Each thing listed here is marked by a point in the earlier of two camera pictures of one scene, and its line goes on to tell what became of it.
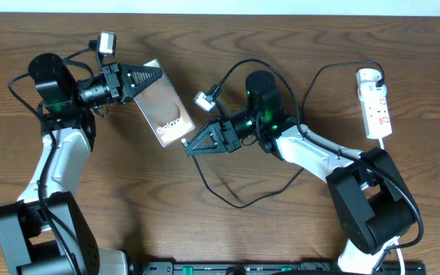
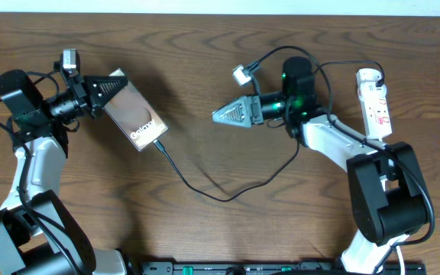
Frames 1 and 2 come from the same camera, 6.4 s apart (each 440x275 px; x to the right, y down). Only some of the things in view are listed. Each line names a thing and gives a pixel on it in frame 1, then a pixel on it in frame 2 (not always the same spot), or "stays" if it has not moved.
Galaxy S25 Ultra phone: (163, 111) to (134, 114)
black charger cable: (293, 176) to (292, 160)
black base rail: (283, 268) stays
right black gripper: (223, 135) to (249, 108)
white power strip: (373, 104) stays
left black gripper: (114, 82) to (81, 96)
